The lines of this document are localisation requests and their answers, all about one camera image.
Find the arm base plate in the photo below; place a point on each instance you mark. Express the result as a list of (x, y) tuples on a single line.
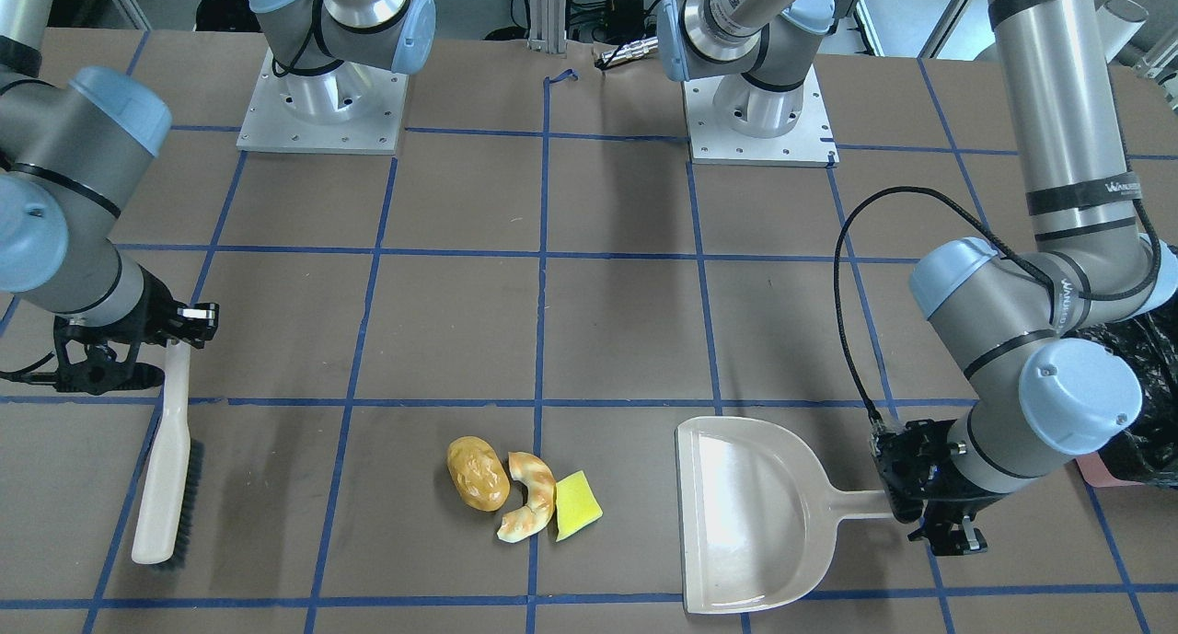
[(734, 123), (355, 110)]

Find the white hand brush black bristles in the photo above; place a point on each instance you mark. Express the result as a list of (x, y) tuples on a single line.
[(172, 473)]

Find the toy croissant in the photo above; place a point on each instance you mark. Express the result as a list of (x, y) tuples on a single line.
[(540, 485)]

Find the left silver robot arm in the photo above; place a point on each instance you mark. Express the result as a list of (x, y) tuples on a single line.
[(1008, 319)]

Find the yellow sponge piece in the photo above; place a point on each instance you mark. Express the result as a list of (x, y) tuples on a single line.
[(576, 505)]

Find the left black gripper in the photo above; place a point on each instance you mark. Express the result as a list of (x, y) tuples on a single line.
[(931, 476)]

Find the bin with black bag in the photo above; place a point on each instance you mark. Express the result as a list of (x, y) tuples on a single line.
[(1143, 451)]

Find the beige plastic dustpan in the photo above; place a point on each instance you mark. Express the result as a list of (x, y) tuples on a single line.
[(758, 514)]

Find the brown potato bread roll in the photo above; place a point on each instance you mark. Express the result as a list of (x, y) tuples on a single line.
[(477, 473)]

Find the aluminium frame post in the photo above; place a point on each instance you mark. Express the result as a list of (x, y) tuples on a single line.
[(547, 26)]

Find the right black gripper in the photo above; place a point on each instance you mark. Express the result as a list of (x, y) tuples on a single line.
[(159, 309)]

